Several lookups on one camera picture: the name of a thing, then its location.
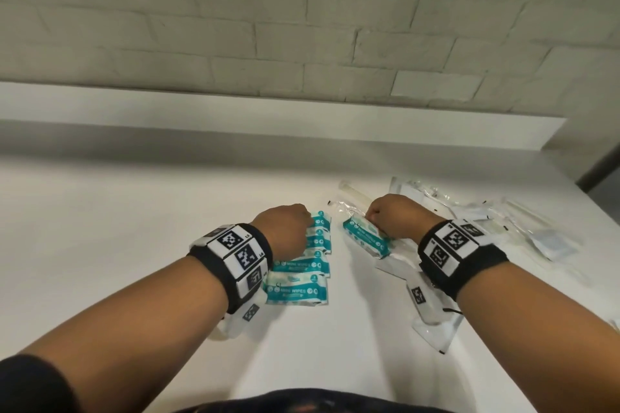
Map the black right wristband with markers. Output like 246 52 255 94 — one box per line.
417 217 510 302

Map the person's right hand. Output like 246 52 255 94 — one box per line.
364 194 446 247

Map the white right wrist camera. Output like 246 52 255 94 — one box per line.
406 272 459 327

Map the person's right forearm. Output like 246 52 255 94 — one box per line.
456 261 620 413

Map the person's left hand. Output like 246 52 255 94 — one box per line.
251 203 315 263

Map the pile of mixed clear packets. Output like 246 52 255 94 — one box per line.
327 177 620 356

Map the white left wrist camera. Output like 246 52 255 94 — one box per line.
208 289 270 342

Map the black left wristband with markers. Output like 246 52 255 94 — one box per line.
187 223 274 316

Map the person's black left sleeve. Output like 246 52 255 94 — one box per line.
0 354 81 413

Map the black wristband with markers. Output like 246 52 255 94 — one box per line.
417 217 510 302
187 223 274 316

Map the person's left forearm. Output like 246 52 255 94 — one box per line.
19 255 229 413

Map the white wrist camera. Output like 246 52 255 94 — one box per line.
208 289 270 342
406 272 459 327

